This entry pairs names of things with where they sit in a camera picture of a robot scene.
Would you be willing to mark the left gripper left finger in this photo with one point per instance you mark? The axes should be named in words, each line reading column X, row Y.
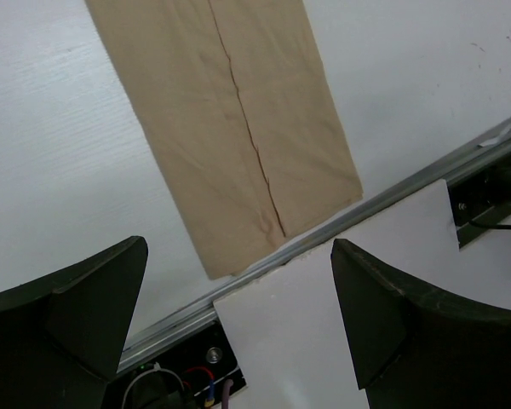
column 62, row 335

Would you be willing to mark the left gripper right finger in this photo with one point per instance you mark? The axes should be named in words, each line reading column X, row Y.
column 415, row 345

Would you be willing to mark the beige t shirt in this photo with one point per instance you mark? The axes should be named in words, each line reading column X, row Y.
column 233, row 101

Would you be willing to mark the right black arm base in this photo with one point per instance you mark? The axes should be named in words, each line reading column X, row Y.
column 481, row 200

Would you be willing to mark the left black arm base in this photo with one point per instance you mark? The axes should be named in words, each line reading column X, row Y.
column 193, row 373

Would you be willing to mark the front aluminium table rail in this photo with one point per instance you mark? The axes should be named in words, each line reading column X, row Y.
column 200, row 313

